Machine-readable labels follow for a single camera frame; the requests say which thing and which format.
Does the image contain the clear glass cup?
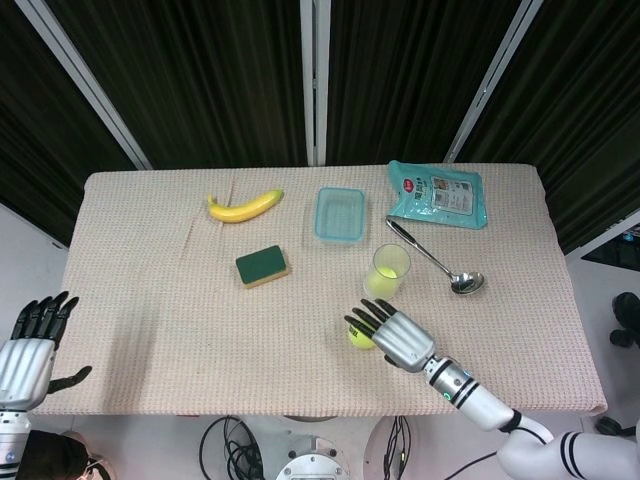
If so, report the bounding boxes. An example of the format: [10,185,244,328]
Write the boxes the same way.
[363,243,412,301]

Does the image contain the yellow banana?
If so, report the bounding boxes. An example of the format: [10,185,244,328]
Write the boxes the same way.
[207,188,285,225]

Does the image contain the metal ladle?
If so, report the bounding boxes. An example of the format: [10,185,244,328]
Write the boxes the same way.
[384,217,486,296]

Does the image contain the person's head dark hair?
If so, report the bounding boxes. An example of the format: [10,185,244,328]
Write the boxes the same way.
[22,429,115,480]

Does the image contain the grey partition frame post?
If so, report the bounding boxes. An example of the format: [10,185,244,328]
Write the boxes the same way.
[22,0,152,170]
[443,0,545,164]
[299,0,329,167]

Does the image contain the teal food pouch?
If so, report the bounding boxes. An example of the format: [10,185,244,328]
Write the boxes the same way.
[385,159,490,230]

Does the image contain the black flat panel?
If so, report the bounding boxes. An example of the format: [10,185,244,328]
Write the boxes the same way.
[579,232,640,272]

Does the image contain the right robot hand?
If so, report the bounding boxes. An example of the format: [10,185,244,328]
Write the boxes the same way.
[343,298,438,374]

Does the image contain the beige checked tablecloth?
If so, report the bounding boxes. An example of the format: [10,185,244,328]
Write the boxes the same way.
[32,162,609,417]

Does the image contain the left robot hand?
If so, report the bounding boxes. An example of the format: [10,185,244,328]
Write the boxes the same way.
[0,291,94,412]

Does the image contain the blue transparent plastic container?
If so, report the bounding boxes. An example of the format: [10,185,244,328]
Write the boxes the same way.
[312,186,367,246]

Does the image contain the black cable bundle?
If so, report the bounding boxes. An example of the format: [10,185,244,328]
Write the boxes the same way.
[383,414,416,480]

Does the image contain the plain yellow tennis ball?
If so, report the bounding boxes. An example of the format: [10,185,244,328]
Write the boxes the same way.
[366,264,401,298]

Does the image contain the green and yellow sponge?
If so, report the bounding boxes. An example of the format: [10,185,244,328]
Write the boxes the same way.
[235,244,292,290]

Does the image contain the yellow tennis ball with print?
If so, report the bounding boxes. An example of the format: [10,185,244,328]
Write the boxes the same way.
[344,323,378,351]

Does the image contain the coiled black cable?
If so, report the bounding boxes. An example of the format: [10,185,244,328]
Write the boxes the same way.
[199,414,267,480]

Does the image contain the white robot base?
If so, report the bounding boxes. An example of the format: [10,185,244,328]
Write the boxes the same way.
[276,417,362,480]

